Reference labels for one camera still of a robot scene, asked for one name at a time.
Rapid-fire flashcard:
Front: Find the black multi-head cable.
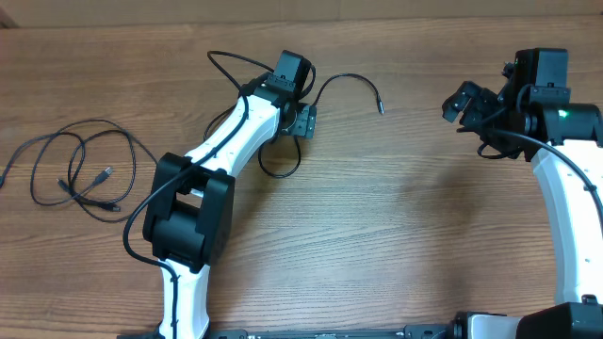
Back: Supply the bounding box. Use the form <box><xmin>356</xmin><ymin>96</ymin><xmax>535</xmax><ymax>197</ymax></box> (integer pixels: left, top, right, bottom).
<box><xmin>203</xmin><ymin>73</ymin><xmax>385</xmax><ymax>180</ymax></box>

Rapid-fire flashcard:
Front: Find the black usb cable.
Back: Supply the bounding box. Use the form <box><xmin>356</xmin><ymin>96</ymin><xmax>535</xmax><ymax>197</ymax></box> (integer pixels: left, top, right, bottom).
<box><xmin>68</xmin><ymin>129</ymin><xmax>159</xmax><ymax>223</ymax></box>
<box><xmin>0</xmin><ymin>119</ymin><xmax>138</xmax><ymax>207</ymax></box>

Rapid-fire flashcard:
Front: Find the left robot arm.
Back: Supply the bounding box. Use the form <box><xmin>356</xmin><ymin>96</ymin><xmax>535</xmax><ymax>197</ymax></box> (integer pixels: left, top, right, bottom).
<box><xmin>143</xmin><ymin>51</ymin><xmax>316</xmax><ymax>338</ymax></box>

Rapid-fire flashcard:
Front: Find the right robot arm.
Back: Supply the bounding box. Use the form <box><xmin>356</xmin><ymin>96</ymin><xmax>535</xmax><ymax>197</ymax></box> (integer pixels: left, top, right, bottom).
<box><xmin>423</xmin><ymin>48</ymin><xmax>602</xmax><ymax>338</ymax></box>

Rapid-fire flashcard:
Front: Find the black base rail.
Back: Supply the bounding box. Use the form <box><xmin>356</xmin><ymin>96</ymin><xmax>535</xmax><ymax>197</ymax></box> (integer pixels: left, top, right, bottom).
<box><xmin>117</xmin><ymin>323</ymin><xmax>472</xmax><ymax>339</ymax></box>

